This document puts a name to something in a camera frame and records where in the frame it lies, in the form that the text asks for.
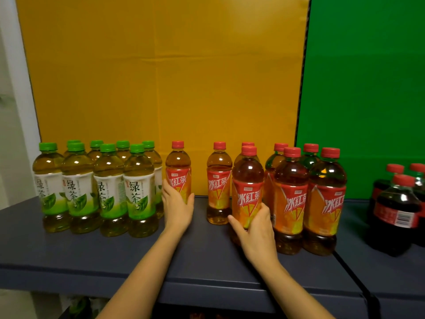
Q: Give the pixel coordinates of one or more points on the person's left hand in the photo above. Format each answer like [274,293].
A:
[176,215]

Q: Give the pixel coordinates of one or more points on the person's right hand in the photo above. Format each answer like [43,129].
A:
[257,239]

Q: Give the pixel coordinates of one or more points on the person's left thumb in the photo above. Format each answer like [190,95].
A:
[190,202]

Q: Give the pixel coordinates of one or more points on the person's right thumb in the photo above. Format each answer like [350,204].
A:
[235,225]

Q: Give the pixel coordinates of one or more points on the red cap iced tea bottle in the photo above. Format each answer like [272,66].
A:
[178,162]
[247,176]

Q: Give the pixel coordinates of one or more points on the person's right forearm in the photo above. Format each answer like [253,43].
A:
[292,292]

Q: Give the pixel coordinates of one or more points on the person's left forearm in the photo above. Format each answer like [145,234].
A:
[146,275]

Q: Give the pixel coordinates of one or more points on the dark grey shelf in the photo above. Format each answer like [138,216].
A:
[206,262]

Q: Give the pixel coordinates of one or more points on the group of orange label drinks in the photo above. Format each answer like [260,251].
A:
[323,202]

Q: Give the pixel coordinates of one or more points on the group of green tea bottles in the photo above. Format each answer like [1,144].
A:
[79,192]

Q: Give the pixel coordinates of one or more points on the yellow cardboard backdrop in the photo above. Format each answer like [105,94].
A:
[166,73]

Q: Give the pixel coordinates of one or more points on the dark cola bottle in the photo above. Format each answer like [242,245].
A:
[395,209]
[381,186]
[420,191]

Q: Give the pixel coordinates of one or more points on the green backdrop panel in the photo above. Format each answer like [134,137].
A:
[365,89]

